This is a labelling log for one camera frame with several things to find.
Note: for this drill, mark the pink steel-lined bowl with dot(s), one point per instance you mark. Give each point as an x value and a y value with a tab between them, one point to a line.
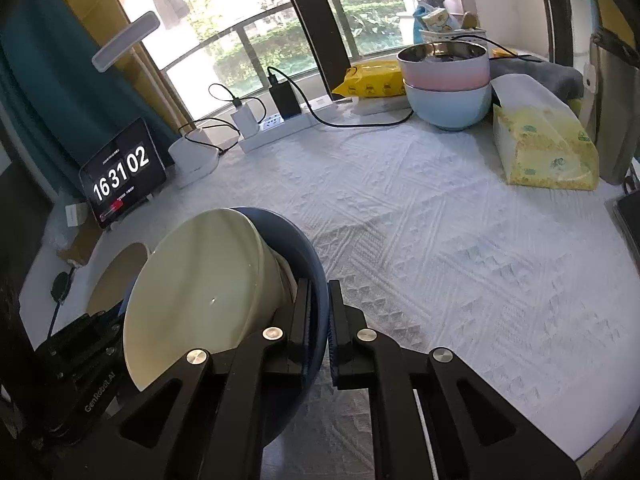
440	75

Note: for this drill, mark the yellow tissue pack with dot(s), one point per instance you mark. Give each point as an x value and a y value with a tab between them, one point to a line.
540	150

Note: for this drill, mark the steel thermos bottle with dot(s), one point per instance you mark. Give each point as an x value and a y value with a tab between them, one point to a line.
612	110

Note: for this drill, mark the black round charging puck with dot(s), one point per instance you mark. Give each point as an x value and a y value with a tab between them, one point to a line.
60	287

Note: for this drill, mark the white power strip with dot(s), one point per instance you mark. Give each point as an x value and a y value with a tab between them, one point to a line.
280	127

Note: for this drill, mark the black charger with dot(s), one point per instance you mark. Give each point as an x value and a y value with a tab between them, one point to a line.
285	100

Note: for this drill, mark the light blue bowl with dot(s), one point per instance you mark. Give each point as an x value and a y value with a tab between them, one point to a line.
445	107

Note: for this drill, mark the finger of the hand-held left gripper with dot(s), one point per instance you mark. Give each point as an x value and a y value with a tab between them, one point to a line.
117	312

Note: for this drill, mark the black tablet clock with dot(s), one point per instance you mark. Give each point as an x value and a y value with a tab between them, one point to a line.
122	175

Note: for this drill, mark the white router box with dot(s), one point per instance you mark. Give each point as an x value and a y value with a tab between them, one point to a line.
192	160

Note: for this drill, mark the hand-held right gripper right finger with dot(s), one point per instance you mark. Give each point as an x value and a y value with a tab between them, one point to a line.
332	350

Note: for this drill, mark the balcony railing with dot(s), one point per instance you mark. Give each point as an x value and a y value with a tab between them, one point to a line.
280	10

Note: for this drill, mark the cream bowl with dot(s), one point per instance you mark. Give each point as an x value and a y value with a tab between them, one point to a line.
200	285

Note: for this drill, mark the yellow lid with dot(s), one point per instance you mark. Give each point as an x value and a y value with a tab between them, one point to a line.
502	53

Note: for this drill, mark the grey cloth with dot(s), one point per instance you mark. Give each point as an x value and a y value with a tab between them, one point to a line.
555	77

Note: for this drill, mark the dark blue bowl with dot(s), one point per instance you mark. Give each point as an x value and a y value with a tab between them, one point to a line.
300	255

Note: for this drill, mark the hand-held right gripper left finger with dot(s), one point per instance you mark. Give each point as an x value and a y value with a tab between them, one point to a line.
297	340

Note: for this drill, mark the white desk lamp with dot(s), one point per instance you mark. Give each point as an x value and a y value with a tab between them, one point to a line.
125	42

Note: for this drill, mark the black laptop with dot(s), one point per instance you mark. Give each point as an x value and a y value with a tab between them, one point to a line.
627	220

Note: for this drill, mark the cream plate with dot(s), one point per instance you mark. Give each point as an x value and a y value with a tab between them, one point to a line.
115	280

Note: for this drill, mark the yellow wipes packet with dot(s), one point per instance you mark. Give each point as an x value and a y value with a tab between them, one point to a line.
370	80

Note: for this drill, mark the black sliding door frame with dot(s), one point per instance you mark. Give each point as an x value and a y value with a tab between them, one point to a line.
310	10

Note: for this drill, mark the white charger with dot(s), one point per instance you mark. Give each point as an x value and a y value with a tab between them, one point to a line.
245	120

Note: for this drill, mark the cardboard box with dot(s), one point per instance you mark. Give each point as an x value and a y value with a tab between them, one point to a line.
80	245

